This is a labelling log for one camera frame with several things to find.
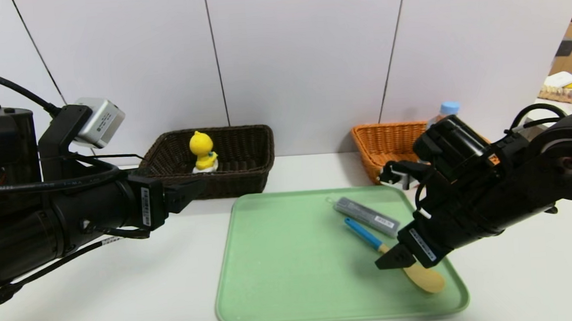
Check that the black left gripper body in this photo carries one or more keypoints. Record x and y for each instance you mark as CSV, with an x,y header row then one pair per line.
x,y
150,204

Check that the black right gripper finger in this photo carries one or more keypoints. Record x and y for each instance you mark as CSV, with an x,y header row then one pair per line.
x,y
399,259

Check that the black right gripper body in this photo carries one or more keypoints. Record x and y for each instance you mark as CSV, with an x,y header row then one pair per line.
x,y
423,246

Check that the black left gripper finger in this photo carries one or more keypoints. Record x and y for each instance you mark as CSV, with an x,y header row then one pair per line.
x,y
181,194

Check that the yellow duck toy car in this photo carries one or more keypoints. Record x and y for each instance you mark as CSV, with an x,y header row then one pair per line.
x,y
200,143

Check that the clear bottle with blue cap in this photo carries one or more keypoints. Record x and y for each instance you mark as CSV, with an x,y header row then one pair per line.
x,y
450,108

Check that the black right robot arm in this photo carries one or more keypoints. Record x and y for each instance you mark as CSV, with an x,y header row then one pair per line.
x,y
564,163

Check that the dark brown wicker basket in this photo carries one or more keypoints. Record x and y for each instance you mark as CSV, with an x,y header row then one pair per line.
x,y
247,177

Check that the orange wicker basket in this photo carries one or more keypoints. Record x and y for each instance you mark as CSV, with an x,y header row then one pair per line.
x,y
384,144

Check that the grey pencil lead case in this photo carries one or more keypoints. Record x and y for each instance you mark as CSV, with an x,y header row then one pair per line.
x,y
364,214

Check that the light green plastic tray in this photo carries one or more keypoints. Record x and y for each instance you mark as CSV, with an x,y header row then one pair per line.
x,y
283,280

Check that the brown egg tray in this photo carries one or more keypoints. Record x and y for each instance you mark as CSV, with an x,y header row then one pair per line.
x,y
555,94

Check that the white flat item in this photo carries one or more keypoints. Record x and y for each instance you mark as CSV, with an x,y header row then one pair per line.
x,y
559,79

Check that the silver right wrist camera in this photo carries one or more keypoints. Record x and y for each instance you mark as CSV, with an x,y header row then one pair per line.
x,y
400,178

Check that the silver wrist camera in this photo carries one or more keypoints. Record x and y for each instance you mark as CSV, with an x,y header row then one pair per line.
x,y
400,178
100,122

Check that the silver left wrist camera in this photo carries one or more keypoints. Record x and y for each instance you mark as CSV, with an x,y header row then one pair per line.
x,y
100,122

